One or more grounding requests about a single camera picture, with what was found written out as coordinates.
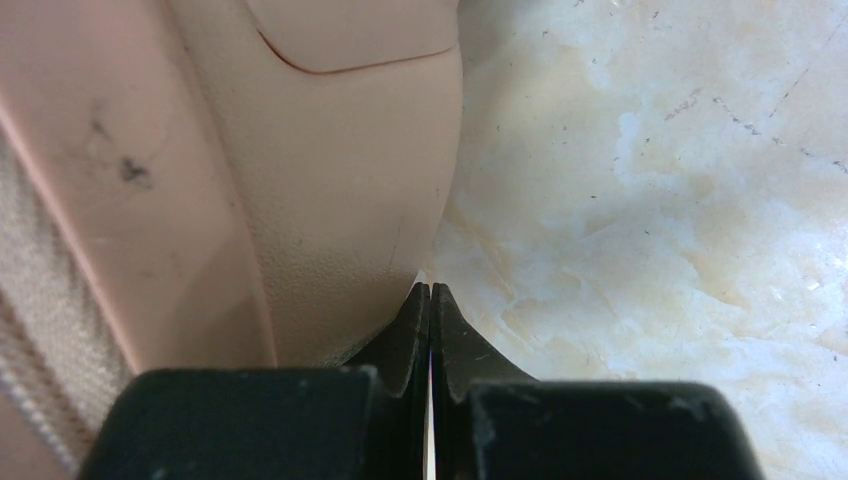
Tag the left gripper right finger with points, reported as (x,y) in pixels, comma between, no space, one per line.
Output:
(494,421)

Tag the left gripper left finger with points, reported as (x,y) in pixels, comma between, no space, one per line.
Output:
(365,419)

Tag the pink suitcase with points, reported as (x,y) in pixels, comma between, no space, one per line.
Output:
(208,184)

